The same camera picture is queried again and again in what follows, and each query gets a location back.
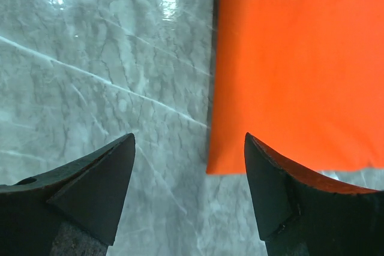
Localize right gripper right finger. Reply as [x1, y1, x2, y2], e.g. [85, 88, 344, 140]
[244, 134, 383, 255]

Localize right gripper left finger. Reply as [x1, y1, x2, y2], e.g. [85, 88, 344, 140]
[1, 133, 136, 255]

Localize orange t-shirt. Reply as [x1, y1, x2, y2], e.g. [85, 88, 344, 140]
[206, 0, 383, 174]

